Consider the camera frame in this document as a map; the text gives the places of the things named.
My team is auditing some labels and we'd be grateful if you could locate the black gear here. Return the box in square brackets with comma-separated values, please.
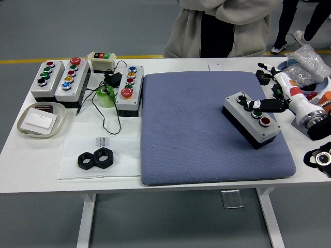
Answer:
[255, 69, 272, 86]

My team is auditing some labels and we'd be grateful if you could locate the large black hex nut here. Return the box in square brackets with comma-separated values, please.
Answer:
[92, 147, 115, 169]

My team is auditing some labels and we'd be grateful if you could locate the blue-grey quilted mat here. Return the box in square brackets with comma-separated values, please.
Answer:
[140, 71, 297, 186]

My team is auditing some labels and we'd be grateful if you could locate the white table leg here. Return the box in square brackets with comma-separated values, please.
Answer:
[255, 188, 285, 248]
[76, 193, 97, 248]

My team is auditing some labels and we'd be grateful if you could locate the green tape roll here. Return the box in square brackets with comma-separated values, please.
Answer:
[96, 85, 116, 109]

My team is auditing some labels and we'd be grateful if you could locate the thin black cable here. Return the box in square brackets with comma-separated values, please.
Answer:
[75, 59, 127, 135]

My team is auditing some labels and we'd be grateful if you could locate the clear bag of washers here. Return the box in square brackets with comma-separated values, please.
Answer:
[284, 44, 331, 90]

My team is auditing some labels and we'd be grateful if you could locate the wide grey five-button control box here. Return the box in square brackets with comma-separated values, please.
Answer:
[54, 57, 91, 109]

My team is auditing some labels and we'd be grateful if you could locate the orange cylinder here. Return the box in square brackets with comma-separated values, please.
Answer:
[318, 92, 331, 114]

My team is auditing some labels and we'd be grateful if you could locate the white wall switch plate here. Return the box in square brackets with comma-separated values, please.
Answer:
[21, 107, 58, 135]

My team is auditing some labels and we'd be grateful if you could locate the person in dark trousers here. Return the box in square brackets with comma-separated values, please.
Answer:
[270, 0, 331, 55]

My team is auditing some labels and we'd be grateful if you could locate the clear plastic bag sheet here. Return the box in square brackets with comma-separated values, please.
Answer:
[56, 136, 142, 181]

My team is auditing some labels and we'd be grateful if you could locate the cream three-button switch box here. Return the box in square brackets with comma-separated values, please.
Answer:
[87, 51, 117, 74]

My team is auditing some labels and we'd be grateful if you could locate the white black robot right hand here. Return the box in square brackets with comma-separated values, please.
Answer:
[239, 63, 315, 121]

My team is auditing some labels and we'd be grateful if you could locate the black power adapter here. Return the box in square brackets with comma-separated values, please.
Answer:
[102, 72, 123, 87]

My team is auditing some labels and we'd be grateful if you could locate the grey four-button box with selector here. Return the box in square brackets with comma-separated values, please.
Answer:
[221, 91, 281, 150]

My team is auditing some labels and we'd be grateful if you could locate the metal bracket under table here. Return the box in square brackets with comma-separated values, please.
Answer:
[220, 189, 244, 209]

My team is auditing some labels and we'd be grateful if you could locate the narrow grey five-button control box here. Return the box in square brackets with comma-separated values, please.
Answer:
[115, 65, 145, 118]

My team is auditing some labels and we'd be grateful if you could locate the dark brown small block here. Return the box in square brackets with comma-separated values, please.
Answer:
[34, 104, 54, 114]

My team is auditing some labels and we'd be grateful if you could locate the blue round plate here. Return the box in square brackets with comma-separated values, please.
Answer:
[276, 59, 331, 94]

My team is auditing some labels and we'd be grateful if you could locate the small black hex nut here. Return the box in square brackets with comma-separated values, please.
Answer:
[77, 151, 97, 171]

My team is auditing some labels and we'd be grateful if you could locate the grey four-button control box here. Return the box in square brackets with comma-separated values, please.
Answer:
[30, 60, 65, 103]

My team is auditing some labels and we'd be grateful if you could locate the white oval tray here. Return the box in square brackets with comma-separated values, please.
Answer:
[17, 102, 67, 140]

